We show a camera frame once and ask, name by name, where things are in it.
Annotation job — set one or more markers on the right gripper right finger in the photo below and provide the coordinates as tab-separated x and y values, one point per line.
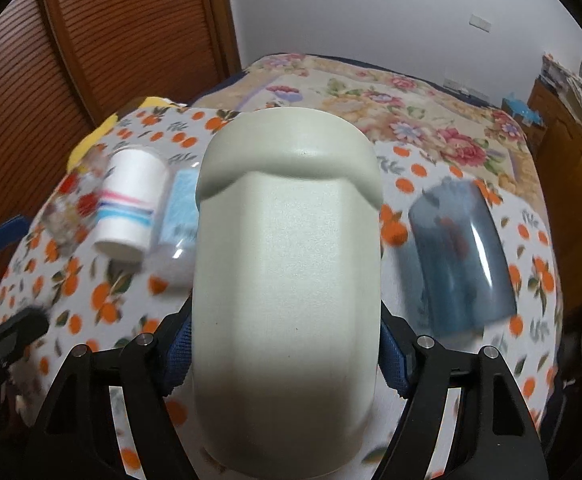
494	436

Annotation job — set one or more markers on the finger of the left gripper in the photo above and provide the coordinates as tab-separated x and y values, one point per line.
18	332
13	230

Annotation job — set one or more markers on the cream insulated steel cup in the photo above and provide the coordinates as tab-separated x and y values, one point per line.
287	292

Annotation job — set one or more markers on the white striped paper cup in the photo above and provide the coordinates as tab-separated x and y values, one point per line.
129	203

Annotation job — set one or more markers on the clear frosted plastic cup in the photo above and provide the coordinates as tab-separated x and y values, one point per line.
172	255

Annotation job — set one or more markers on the dark blue translucent cup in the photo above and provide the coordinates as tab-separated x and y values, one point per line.
463	264

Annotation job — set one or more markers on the glass with red print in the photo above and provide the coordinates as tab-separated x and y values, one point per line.
70	213

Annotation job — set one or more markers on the orange print tablecloth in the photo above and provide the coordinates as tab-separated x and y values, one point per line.
91	301

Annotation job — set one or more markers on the yellow blanket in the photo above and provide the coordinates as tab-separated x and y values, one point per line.
91	135

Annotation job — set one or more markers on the wooden louvered wardrobe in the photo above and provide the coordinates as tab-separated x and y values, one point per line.
66	65

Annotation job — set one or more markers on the wooden sideboard cabinet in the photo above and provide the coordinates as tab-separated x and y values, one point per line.
558	161

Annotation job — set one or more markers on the blue tissue box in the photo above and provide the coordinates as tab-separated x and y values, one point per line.
521	111

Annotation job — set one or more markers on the floral bed quilt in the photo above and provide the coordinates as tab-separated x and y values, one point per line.
388	106

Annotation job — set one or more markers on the cluttered stack of boxes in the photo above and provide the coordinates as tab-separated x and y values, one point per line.
567	84

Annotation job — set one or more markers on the white wall switch plate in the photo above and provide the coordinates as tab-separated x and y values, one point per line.
480	23

